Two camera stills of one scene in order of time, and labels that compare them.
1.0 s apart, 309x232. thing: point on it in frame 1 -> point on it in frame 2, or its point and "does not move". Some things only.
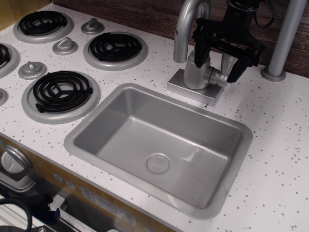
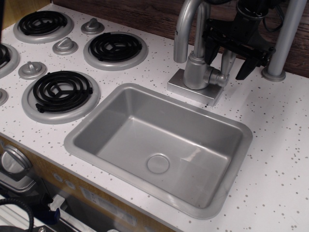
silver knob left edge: (4, 97) does not move
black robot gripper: (235, 33) -> (244, 36)
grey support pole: (285, 42) does not move
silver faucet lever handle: (216, 77) does not move
